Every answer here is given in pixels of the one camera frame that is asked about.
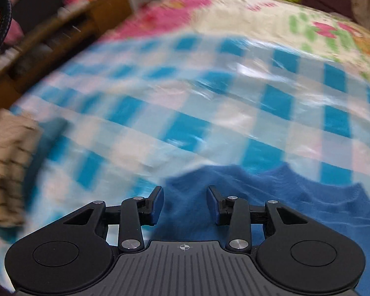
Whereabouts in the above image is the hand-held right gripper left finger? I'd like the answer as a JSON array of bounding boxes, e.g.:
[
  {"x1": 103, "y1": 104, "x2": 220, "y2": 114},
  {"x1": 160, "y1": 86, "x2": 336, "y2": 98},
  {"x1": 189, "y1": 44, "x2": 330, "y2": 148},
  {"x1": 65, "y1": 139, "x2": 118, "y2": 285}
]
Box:
[{"x1": 63, "y1": 186, "x2": 165, "y2": 252}]

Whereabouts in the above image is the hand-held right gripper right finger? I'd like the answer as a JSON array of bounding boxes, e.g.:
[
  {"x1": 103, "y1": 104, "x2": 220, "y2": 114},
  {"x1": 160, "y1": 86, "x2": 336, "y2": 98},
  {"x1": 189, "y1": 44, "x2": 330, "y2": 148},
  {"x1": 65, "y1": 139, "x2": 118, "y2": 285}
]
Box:
[{"x1": 206, "y1": 185, "x2": 309, "y2": 251}]

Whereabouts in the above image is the blue striped knit sweater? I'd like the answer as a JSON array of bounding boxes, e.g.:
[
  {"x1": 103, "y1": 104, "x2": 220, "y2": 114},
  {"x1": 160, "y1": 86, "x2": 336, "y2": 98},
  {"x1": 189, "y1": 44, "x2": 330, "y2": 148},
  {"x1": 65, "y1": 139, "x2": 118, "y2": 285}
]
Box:
[{"x1": 149, "y1": 163, "x2": 370, "y2": 296}]

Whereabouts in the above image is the blue checked plastic sheet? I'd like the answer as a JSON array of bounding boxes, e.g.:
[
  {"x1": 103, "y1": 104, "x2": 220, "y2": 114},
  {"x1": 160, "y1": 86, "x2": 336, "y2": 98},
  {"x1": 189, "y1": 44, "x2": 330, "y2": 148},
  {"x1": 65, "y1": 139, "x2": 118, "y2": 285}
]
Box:
[{"x1": 0, "y1": 32, "x2": 370, "y2": 253}]

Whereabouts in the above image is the beige plaid cloth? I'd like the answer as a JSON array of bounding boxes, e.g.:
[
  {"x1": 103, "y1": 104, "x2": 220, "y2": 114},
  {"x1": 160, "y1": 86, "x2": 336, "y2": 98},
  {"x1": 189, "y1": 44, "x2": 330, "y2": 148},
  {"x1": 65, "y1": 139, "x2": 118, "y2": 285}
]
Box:
[{"x1": 0, "y1": 109, "x2": 45, "y2": 227}]

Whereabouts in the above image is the wooden bedside cabinet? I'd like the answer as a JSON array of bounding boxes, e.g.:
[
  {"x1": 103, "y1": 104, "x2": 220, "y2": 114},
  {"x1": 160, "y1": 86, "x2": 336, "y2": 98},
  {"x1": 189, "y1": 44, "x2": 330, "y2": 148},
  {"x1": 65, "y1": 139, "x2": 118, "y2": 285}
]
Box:
[{"x1": 0, "y1": 0, "x2": 134, "y2": 124}]

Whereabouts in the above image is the floral printed blanket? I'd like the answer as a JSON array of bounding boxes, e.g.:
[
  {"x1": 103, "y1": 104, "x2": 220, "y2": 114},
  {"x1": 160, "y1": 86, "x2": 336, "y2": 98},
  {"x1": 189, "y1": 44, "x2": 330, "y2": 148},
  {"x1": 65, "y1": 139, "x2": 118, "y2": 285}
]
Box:
[{"x1": 102, "y1": 0, "x2": 370, "y2": 82}]

